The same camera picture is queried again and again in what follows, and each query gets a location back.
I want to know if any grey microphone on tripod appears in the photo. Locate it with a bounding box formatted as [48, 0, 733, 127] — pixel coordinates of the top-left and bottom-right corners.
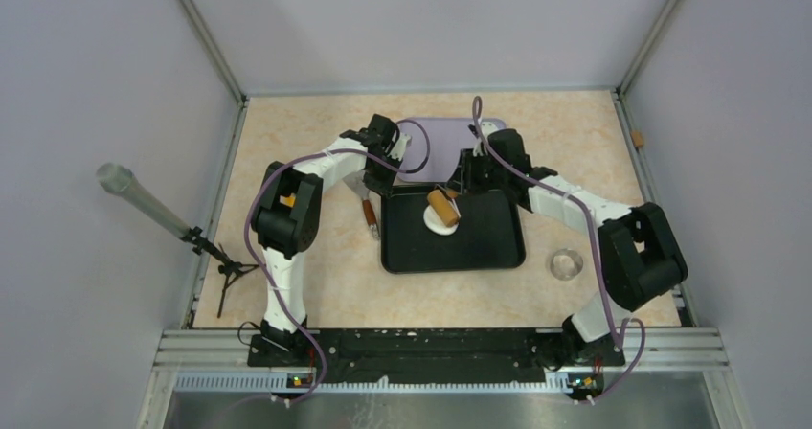
[95, 163, 259, 318]

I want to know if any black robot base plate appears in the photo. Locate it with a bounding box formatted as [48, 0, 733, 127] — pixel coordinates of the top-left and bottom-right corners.
[247, 328, 625, 386]

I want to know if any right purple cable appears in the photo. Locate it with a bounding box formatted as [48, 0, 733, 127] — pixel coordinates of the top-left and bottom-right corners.
[471, 95, 647, 406]

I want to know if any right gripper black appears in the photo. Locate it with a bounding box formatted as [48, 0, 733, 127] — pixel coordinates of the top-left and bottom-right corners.
[448, 149, 508, 197]

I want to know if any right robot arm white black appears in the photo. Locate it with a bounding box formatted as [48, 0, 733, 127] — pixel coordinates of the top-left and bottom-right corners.
[447, 124, 688, 364]

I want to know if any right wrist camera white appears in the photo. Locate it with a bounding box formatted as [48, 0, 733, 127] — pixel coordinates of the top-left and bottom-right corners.
[469, 120, 504, 156]

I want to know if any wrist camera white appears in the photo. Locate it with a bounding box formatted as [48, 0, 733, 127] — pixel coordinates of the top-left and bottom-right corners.
[387, 132, 412, 163]
[469, 120, 504, 156]

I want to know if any metal scraper wooden handle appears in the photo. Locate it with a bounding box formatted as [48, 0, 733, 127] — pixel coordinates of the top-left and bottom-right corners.
[343, 171, 380, 240]

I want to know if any purple cable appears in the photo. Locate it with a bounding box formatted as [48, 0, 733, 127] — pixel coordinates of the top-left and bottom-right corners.
[471, 95, 647, 406]
[243, 118, 431, 408]

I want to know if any clear glass cup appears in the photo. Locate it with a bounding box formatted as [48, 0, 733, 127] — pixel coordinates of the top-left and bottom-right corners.
[548, 248, 584, 282]

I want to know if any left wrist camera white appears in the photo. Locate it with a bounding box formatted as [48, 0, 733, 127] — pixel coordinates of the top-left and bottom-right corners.
[387, 132, 412, 163]

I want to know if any wooden dough roller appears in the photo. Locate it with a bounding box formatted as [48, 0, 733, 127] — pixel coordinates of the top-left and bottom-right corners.
[427, 189, 461, 228]

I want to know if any yellow red blue toy block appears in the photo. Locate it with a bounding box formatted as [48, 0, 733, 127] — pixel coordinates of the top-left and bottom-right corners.
[279, 194, 296, 208]

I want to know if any lilac rectangular tray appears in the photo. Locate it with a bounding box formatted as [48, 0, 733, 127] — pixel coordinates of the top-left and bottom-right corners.
[397, 117, 478, 183]

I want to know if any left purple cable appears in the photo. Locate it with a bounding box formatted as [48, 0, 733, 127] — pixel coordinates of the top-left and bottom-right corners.
[243, 118, 431, 408]

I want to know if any small wooden cork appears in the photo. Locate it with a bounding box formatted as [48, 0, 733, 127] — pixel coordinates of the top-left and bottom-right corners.
[630, 129, 644, 149]

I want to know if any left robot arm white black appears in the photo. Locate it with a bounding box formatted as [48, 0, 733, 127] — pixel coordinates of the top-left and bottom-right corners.
[244, 114, 411, 366]

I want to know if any black baking tray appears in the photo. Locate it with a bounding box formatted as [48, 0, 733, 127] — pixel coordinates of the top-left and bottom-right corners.
[380, 184, 526, 274]

